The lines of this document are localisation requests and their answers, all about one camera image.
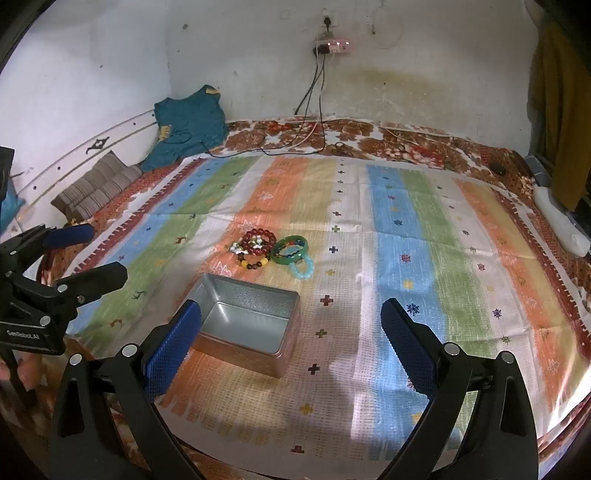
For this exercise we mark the silver metal tin box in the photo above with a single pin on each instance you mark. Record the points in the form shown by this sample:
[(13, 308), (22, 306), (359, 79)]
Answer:
[(240, 323)]

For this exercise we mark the small black object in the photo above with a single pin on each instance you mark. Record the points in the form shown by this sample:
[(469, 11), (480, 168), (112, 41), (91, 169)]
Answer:
[(497, 169)]

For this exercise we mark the black box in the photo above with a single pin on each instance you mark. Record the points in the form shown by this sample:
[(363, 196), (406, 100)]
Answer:
[(5, 175)]

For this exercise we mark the colourful striped mat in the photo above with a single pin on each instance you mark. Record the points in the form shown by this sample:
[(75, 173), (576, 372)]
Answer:
[(415, 221)]

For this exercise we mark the striped folded cushion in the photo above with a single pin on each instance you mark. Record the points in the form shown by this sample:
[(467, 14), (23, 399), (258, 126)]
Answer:
[(97, 184)]

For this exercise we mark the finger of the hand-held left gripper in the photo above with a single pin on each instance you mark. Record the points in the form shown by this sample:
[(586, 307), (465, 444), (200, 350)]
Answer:
[(97, 279), (69, 234)]

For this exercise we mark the white bed headboard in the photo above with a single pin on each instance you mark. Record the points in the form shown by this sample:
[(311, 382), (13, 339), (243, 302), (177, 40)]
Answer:
[(69, 157)]

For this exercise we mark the grey box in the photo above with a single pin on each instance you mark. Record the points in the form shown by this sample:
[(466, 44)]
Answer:
[(538, 170)]

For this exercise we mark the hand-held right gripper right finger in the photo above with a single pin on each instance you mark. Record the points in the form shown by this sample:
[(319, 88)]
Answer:
[(408, 350)]

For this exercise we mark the teal garment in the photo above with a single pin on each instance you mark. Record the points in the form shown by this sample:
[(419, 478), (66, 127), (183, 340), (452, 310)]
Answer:
[(189, 120)]

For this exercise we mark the yellow hanging cloth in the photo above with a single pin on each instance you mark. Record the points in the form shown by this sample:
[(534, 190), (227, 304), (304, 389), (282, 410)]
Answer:
[(558, 92)]

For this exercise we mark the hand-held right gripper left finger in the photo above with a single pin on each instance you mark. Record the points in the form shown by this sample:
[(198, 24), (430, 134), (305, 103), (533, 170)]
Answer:
[(173, 350)]

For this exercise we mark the green jade bangle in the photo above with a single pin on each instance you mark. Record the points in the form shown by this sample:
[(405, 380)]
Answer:
[(301, 240)]

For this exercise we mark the brown floral bed sheet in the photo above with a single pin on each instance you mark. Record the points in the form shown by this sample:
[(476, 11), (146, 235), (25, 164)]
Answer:
[(369, 134)]

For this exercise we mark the white wall socket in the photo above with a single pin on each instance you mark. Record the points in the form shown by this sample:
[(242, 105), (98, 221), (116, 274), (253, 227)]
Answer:
[(328, 21)]

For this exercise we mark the pink power strip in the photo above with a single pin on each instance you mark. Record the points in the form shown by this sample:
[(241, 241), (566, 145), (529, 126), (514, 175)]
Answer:
[(337, 46)]

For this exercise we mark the blue cloth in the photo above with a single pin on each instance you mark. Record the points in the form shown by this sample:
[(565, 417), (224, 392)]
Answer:
[(11, 205)]

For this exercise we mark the person's left hand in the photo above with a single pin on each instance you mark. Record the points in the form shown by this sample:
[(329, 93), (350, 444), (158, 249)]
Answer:
[(33, 374)]

